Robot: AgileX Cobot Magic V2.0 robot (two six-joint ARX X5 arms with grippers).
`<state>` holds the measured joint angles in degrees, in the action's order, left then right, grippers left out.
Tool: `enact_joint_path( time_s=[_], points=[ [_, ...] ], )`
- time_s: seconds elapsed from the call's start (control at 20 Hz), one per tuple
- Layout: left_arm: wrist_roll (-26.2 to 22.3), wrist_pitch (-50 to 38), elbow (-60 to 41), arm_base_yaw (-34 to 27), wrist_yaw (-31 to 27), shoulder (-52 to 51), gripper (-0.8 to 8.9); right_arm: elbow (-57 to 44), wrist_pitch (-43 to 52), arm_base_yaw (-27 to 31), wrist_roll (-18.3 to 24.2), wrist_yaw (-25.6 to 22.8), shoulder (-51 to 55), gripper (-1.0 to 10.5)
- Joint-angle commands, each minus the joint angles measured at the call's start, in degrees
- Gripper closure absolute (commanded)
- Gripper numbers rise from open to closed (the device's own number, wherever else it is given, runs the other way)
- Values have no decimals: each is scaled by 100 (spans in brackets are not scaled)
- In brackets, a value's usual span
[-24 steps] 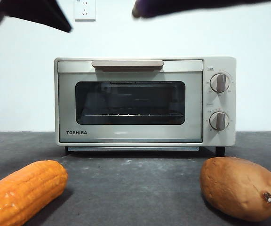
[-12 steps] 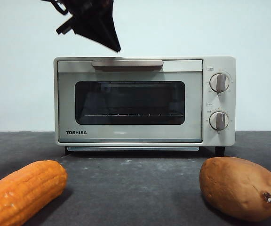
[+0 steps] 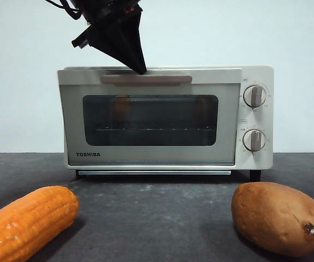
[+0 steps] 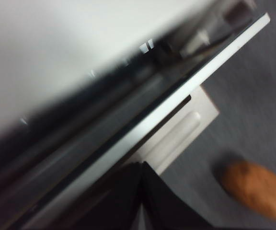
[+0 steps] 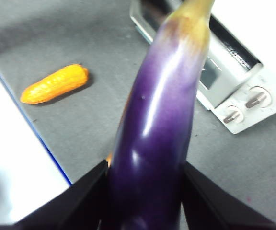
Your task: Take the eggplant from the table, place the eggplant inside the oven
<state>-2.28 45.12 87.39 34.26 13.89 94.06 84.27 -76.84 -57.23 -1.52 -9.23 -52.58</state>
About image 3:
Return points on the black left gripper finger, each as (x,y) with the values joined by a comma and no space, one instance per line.
(110,38)
(135,46)

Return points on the cream Toshiba toaster oven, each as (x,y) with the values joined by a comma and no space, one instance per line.
(255,76)

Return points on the cream temperature knob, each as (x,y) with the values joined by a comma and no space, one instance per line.
(253,96)

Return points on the cream timer knob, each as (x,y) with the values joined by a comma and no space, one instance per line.
(253,140)

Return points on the orange corn cob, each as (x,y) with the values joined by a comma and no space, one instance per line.
(29,221)

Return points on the brown sweet potato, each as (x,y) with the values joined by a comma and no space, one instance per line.
(274,215)

